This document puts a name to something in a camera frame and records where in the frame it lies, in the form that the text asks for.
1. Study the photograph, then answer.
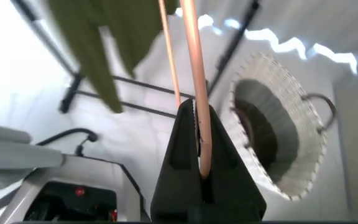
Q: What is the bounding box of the pink clothes hanger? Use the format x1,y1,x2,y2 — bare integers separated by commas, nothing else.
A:
158,0,213,179

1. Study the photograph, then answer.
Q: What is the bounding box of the black clothes rack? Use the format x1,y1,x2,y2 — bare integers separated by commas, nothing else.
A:
11,0,260,119

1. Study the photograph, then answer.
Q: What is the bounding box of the black cable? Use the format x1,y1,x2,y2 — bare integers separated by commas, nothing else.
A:
35,127,99,157

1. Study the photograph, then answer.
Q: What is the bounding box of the white curtain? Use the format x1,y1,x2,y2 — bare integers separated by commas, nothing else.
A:
194,0,358,75

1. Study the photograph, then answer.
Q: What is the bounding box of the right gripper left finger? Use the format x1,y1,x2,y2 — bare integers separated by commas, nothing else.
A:
150,98,204,222

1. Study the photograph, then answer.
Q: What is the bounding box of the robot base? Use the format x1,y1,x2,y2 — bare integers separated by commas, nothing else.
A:
0,154,150,224

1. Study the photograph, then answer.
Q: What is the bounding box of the green shirt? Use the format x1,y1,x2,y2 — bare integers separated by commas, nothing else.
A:
47,0,180,113

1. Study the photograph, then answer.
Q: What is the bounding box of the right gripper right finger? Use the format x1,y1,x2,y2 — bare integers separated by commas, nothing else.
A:
203,104,267,222

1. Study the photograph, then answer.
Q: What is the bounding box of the white laundry basket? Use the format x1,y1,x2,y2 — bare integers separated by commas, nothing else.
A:
225,52,337,202

